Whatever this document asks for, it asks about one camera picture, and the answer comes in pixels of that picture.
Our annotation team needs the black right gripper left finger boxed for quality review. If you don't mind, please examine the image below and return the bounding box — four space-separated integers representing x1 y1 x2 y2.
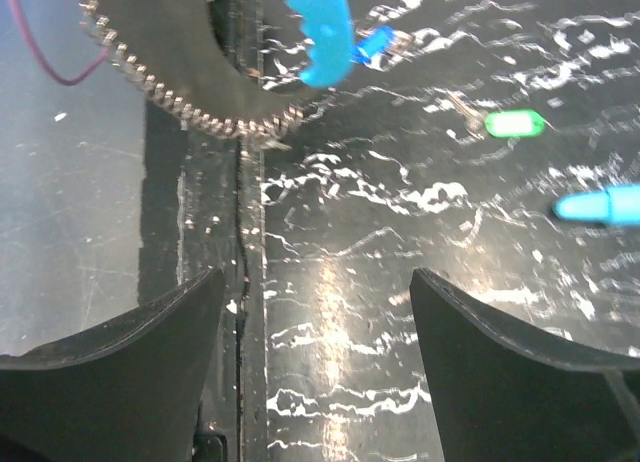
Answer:
1 269 225 461

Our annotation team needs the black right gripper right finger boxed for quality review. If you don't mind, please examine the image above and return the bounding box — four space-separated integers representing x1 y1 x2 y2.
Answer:
410 269 639 462

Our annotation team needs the blue toy microphone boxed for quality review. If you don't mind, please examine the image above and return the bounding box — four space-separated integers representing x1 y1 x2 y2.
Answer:
553 184 639 226

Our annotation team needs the key with blue tag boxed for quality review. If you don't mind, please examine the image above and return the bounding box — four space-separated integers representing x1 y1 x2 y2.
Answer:
352 25 415 69

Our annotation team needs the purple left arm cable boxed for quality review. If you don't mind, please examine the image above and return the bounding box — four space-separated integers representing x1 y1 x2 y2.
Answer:
3 0 109 87

